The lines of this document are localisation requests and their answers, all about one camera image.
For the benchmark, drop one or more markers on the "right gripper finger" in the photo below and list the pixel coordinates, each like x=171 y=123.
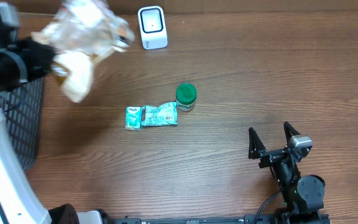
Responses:
x=256 y=147
x=289 y=131

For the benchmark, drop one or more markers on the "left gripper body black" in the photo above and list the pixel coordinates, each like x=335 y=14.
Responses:
x=42 y=58

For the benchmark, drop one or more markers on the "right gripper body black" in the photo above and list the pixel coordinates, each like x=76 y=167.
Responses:
x=270 y=157

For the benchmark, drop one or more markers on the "brown white snack bag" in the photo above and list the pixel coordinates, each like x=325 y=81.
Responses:
x=83 y=33

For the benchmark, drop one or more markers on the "green lid jar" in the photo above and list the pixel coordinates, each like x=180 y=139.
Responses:
x=186 y=95

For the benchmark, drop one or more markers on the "teal packet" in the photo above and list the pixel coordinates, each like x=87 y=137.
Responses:
x=163 y=115

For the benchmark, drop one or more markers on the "teal tissue pack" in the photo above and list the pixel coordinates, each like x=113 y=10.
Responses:
x=133 y=118

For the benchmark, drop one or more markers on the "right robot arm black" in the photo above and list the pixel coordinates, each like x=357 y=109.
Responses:
x=302 y=196

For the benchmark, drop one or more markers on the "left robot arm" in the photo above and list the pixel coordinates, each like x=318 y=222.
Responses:
x=18 y=202

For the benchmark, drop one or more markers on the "white barcode scanner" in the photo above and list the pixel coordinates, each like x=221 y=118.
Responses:
x=152 y=27

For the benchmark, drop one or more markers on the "grey plastic shopping basket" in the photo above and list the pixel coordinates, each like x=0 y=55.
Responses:
x=22 y=108

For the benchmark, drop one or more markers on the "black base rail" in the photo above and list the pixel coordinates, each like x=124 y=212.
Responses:
x=191 y=221

